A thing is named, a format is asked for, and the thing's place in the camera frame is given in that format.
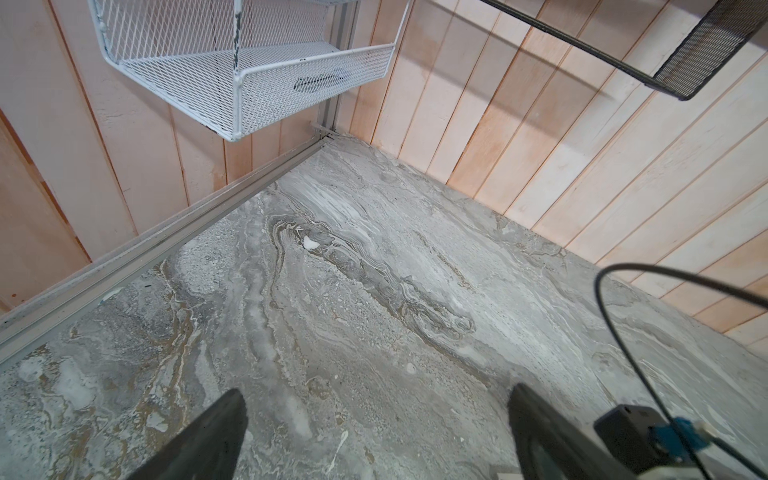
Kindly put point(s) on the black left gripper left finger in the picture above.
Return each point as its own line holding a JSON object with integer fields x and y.
{"x": 208, "y": 448}

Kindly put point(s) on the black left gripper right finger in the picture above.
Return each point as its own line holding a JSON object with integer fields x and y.
{"x": 549, "y": 446}

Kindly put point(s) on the white wire mesh shelf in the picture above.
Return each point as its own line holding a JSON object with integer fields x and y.
{"x": 233, "y": 66}

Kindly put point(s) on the black wire mesh basket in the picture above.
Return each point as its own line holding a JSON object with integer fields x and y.
{"x": 680, "y": 52}

